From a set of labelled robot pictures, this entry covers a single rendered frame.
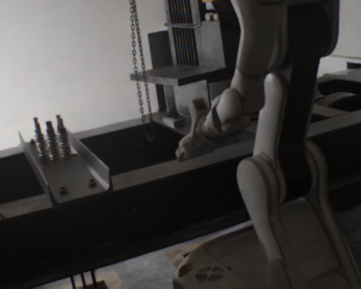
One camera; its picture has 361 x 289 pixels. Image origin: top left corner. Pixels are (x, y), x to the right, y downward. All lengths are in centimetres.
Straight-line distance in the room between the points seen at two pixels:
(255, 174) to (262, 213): 11
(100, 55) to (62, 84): 40
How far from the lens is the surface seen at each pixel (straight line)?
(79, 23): 444
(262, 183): 143
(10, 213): 168
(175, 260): 259
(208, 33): 230
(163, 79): 220
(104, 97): 453
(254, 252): 194
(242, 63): 109
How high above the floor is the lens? 122
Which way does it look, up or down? 14 degrees down
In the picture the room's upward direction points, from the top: 9 degrees counter-clockwise
